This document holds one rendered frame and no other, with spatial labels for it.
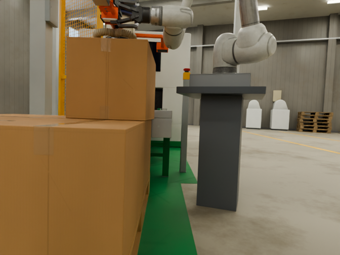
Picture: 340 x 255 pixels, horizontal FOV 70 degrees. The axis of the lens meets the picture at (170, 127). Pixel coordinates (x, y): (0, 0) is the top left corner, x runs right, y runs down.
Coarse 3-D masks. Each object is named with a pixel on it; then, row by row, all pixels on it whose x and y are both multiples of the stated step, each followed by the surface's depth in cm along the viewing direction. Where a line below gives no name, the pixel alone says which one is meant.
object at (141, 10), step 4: (136, 8) 119; (140, 8) 119; (144, 8) 117; (148, 8) 117; (132, 12) 119; (136, 12) 119; (140, 12) 119; (144, 12) 117; (148, 12) 117; (140, 16) 119; (144, 16) 117; (148, 16) 117; (136, 20) 120; (140, 20) 120; (144, 20) 119; (148, 20) 119
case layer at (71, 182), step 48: (0, 144) 59; (48, 144) 59; (96, 144) 60; (144, 144) 120; (0, 192) 60; (48, 192) 60; (96, 192) 60; (144, 192) 131; (0, 240) 60; (48, 240) 61; (96, 240) 61
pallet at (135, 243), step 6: (144, 198) 130; (144, 204) 149; (144, 210) 140; (144, 216) 135; (138, 222) 99; (138, 228) 115; (138, 234) 112; (138, 240) 107; (132, 246) 80; (138, 246) 103; (132, 252) 98
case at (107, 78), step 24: (72, 48) 119; (96, 48) 119; (120, 48) 119; (144, 48) 119; (72, 72) 120; (96, 72) 119; (120, 72) 119; (144, 72) 119; (72, 96) 120; (96, 96) 120; (120, 96) 120; (144, 96) 120; (144, 120) 121
